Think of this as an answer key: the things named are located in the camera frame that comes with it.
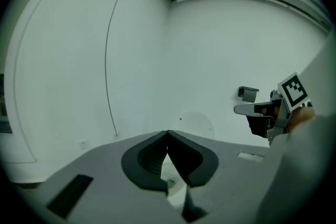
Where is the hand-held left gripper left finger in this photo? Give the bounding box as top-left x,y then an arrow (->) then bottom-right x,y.
15,130 -> 184,224

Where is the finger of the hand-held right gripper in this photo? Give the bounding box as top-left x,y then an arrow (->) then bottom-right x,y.
246,114 -> 274,137
233,101 -> 274,116

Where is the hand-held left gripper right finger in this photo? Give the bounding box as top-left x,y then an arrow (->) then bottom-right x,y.
167,130 -> 271,224

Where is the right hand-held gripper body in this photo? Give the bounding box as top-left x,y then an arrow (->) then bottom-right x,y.
266,72 -> 313,145

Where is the person's right forearm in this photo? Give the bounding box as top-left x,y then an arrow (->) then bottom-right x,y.
256,106 -> 336,224

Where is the black toilet paper holder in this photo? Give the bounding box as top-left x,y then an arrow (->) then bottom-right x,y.
238,86 -> 260,103

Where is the white toilet bowl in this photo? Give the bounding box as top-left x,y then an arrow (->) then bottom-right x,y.
159,151 -> 190,207

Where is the dark framed panel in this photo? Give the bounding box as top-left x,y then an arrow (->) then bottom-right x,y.
0,73 -> 13,135

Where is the thin grey wall cable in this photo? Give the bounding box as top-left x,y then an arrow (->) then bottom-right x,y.
104,0 -> 120,137

